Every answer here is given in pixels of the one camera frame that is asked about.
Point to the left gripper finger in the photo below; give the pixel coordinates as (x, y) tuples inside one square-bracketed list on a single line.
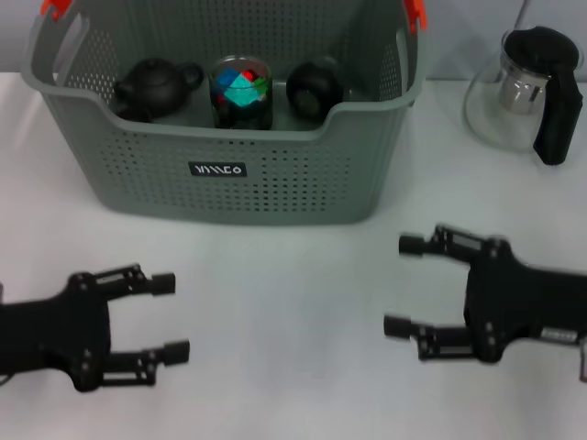
[(176, 353), (160, 284)]

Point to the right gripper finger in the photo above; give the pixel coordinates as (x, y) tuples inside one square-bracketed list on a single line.
[(413, 245), (399, 326)]

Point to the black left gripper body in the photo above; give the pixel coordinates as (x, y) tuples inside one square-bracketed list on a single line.
[(55, 330)]

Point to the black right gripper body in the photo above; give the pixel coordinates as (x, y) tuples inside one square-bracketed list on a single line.
[(518, 298)]

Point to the teal square plate brick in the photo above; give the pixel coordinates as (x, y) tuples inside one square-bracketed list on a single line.
[(243, 94)]

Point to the blue square plate brick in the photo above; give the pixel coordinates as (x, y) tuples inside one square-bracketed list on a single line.
[(225, 81)]

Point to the green stepped brick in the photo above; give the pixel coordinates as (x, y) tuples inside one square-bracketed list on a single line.
[(261, 84)]

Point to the dark red curved brick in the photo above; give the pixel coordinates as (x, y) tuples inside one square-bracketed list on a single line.
[(262, 69)]

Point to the grey perforated storage bin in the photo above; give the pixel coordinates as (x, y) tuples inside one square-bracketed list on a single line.
[(275, 192)]

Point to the black clay teapot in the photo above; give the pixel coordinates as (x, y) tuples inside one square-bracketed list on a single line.
[(156, 87)]

